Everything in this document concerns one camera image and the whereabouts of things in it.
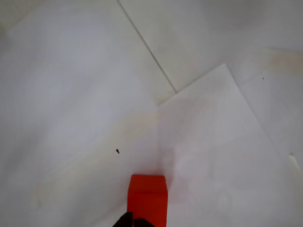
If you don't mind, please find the large white paper sheet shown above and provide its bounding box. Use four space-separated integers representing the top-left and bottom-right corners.
179 0 303 177

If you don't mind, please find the red cube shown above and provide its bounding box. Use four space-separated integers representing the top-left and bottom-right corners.
127 174 169 227

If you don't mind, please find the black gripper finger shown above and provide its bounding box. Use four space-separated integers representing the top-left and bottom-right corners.
133 218 157 227
113 211 134 227

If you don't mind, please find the beige masking tape strip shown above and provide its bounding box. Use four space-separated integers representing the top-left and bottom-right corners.
288 152 299 168
265 47 303 73

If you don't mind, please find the small white paper sheet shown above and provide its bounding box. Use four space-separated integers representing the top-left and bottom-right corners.
0 63 303 227

